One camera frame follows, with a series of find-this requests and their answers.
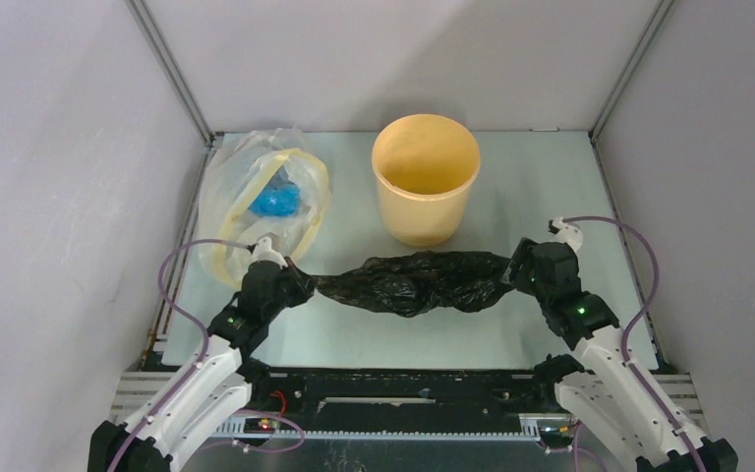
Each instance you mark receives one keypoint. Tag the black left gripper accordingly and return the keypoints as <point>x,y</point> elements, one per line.
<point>304,283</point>

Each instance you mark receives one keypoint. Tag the circuit board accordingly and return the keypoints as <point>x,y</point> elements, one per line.
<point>261,426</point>
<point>557,439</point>

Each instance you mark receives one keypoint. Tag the cream yellow trash bin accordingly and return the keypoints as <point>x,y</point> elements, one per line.
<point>425,167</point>

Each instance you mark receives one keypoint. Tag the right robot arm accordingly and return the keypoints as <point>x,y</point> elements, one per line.
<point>601,382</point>

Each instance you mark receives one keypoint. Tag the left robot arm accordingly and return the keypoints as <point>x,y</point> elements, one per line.
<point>218,381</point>

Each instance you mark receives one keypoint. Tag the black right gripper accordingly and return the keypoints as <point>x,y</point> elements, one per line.
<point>524,265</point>

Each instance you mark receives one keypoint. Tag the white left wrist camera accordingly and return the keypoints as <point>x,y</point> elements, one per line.
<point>264,252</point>

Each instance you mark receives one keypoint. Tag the left circuit board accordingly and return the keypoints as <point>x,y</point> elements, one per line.
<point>261,426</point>

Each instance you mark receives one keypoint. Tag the right circuit board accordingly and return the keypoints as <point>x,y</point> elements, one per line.
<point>557,439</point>

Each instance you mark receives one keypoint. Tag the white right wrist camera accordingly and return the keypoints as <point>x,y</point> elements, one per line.
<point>566,233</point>

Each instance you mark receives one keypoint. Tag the aluminium frame post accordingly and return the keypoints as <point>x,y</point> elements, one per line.
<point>155,39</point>
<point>641,47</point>

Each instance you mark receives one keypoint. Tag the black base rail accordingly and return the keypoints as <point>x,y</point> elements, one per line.
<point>411,403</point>

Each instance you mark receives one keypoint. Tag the left aluminium frame post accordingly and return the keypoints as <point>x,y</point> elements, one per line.
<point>155,39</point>

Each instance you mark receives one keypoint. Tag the right aluminium frame post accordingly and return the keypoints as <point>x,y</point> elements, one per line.
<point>641,47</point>

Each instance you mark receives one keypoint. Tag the black trash bag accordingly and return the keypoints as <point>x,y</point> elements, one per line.
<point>409,286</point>

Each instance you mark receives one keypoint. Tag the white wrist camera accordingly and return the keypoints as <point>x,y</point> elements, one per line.
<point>566,233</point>
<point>264,252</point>

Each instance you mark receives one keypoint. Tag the blue trash bag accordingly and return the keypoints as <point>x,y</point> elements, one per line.
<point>280,197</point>

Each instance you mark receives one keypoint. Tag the clear plastic bag yellow rim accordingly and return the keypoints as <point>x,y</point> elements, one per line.
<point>231,181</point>

